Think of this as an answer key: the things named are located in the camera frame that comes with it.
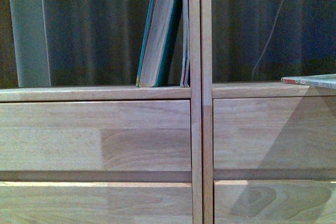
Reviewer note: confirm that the white book with red print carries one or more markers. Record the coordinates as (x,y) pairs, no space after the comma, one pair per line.
(324,81)

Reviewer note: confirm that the wooden shelf cabinet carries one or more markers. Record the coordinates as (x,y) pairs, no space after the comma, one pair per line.
(201,96)

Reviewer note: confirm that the thin white magazine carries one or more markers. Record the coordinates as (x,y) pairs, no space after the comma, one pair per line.
(186,46)

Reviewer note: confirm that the teal cover book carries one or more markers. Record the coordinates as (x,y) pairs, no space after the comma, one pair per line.
(161,27)

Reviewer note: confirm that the upper right wooden drawer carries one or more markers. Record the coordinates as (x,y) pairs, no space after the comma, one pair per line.
(274,133)

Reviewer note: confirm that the wooden drawer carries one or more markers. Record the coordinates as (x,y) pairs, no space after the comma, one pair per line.
(61,202)
(274,201)
(107,136)
(274,133)

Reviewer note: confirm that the lower right wooden drawer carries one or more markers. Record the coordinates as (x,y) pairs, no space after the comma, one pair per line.
(274,201)

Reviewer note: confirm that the upper left wooden drawer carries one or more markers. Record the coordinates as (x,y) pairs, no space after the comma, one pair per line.
(107,136)

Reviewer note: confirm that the frosted glass bookend panel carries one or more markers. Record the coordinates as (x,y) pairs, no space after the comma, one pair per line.
(32,63)

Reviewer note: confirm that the lower left wooden drawer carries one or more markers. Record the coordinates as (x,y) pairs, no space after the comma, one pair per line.
(61,202)

